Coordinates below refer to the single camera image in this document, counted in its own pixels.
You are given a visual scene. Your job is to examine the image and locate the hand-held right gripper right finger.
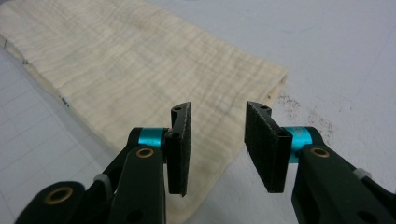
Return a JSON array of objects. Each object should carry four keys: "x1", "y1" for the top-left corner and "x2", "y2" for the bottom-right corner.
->
[{"x1": 245, "y1": 101, "x2": 396, "y2": 224}]

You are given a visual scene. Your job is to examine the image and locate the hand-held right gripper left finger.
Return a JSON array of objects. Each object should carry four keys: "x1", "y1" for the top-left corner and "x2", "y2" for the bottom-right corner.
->
[{"x1": 107, "y1": 101, "x2": 192, "y2": 224}]

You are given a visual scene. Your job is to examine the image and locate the cream egg-print cloth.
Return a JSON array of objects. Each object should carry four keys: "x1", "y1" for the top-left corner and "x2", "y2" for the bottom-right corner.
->
[{"x1": 0, "y1": 0, "x2": 289, "y2": 224}]

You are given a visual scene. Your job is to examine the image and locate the white grid mat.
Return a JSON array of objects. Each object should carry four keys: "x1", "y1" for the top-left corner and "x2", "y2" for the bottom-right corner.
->
[{"x1": 0, "y1": 0, "x2": 396, "y2": 224}]

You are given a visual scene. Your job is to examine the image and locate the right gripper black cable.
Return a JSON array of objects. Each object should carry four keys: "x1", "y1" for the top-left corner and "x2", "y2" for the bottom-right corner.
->
[{"x1": 92, "y1": 146, "x2": 134, "y2": 200}]

